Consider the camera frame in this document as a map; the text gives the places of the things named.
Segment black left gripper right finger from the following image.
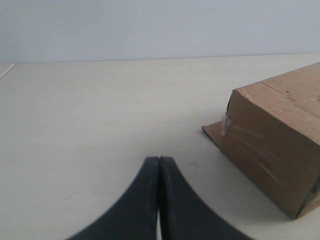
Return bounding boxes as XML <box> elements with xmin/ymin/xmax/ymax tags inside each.
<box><xmin>158</xmin><ymin>156</ymin><xmax>247</xmax><ymax>240</ymax></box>

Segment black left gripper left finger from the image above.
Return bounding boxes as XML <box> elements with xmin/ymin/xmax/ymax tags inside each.
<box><xmin>69</xmin><ymin>156</ymin><xmax>160</xmax><ymax>240</ymax></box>

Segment brown cardboard slotted box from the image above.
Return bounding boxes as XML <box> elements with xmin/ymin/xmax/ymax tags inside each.
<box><xmin>202</xmin><ymin>63</ymin><xmax>320</xmax><ymax>219</ymax></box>

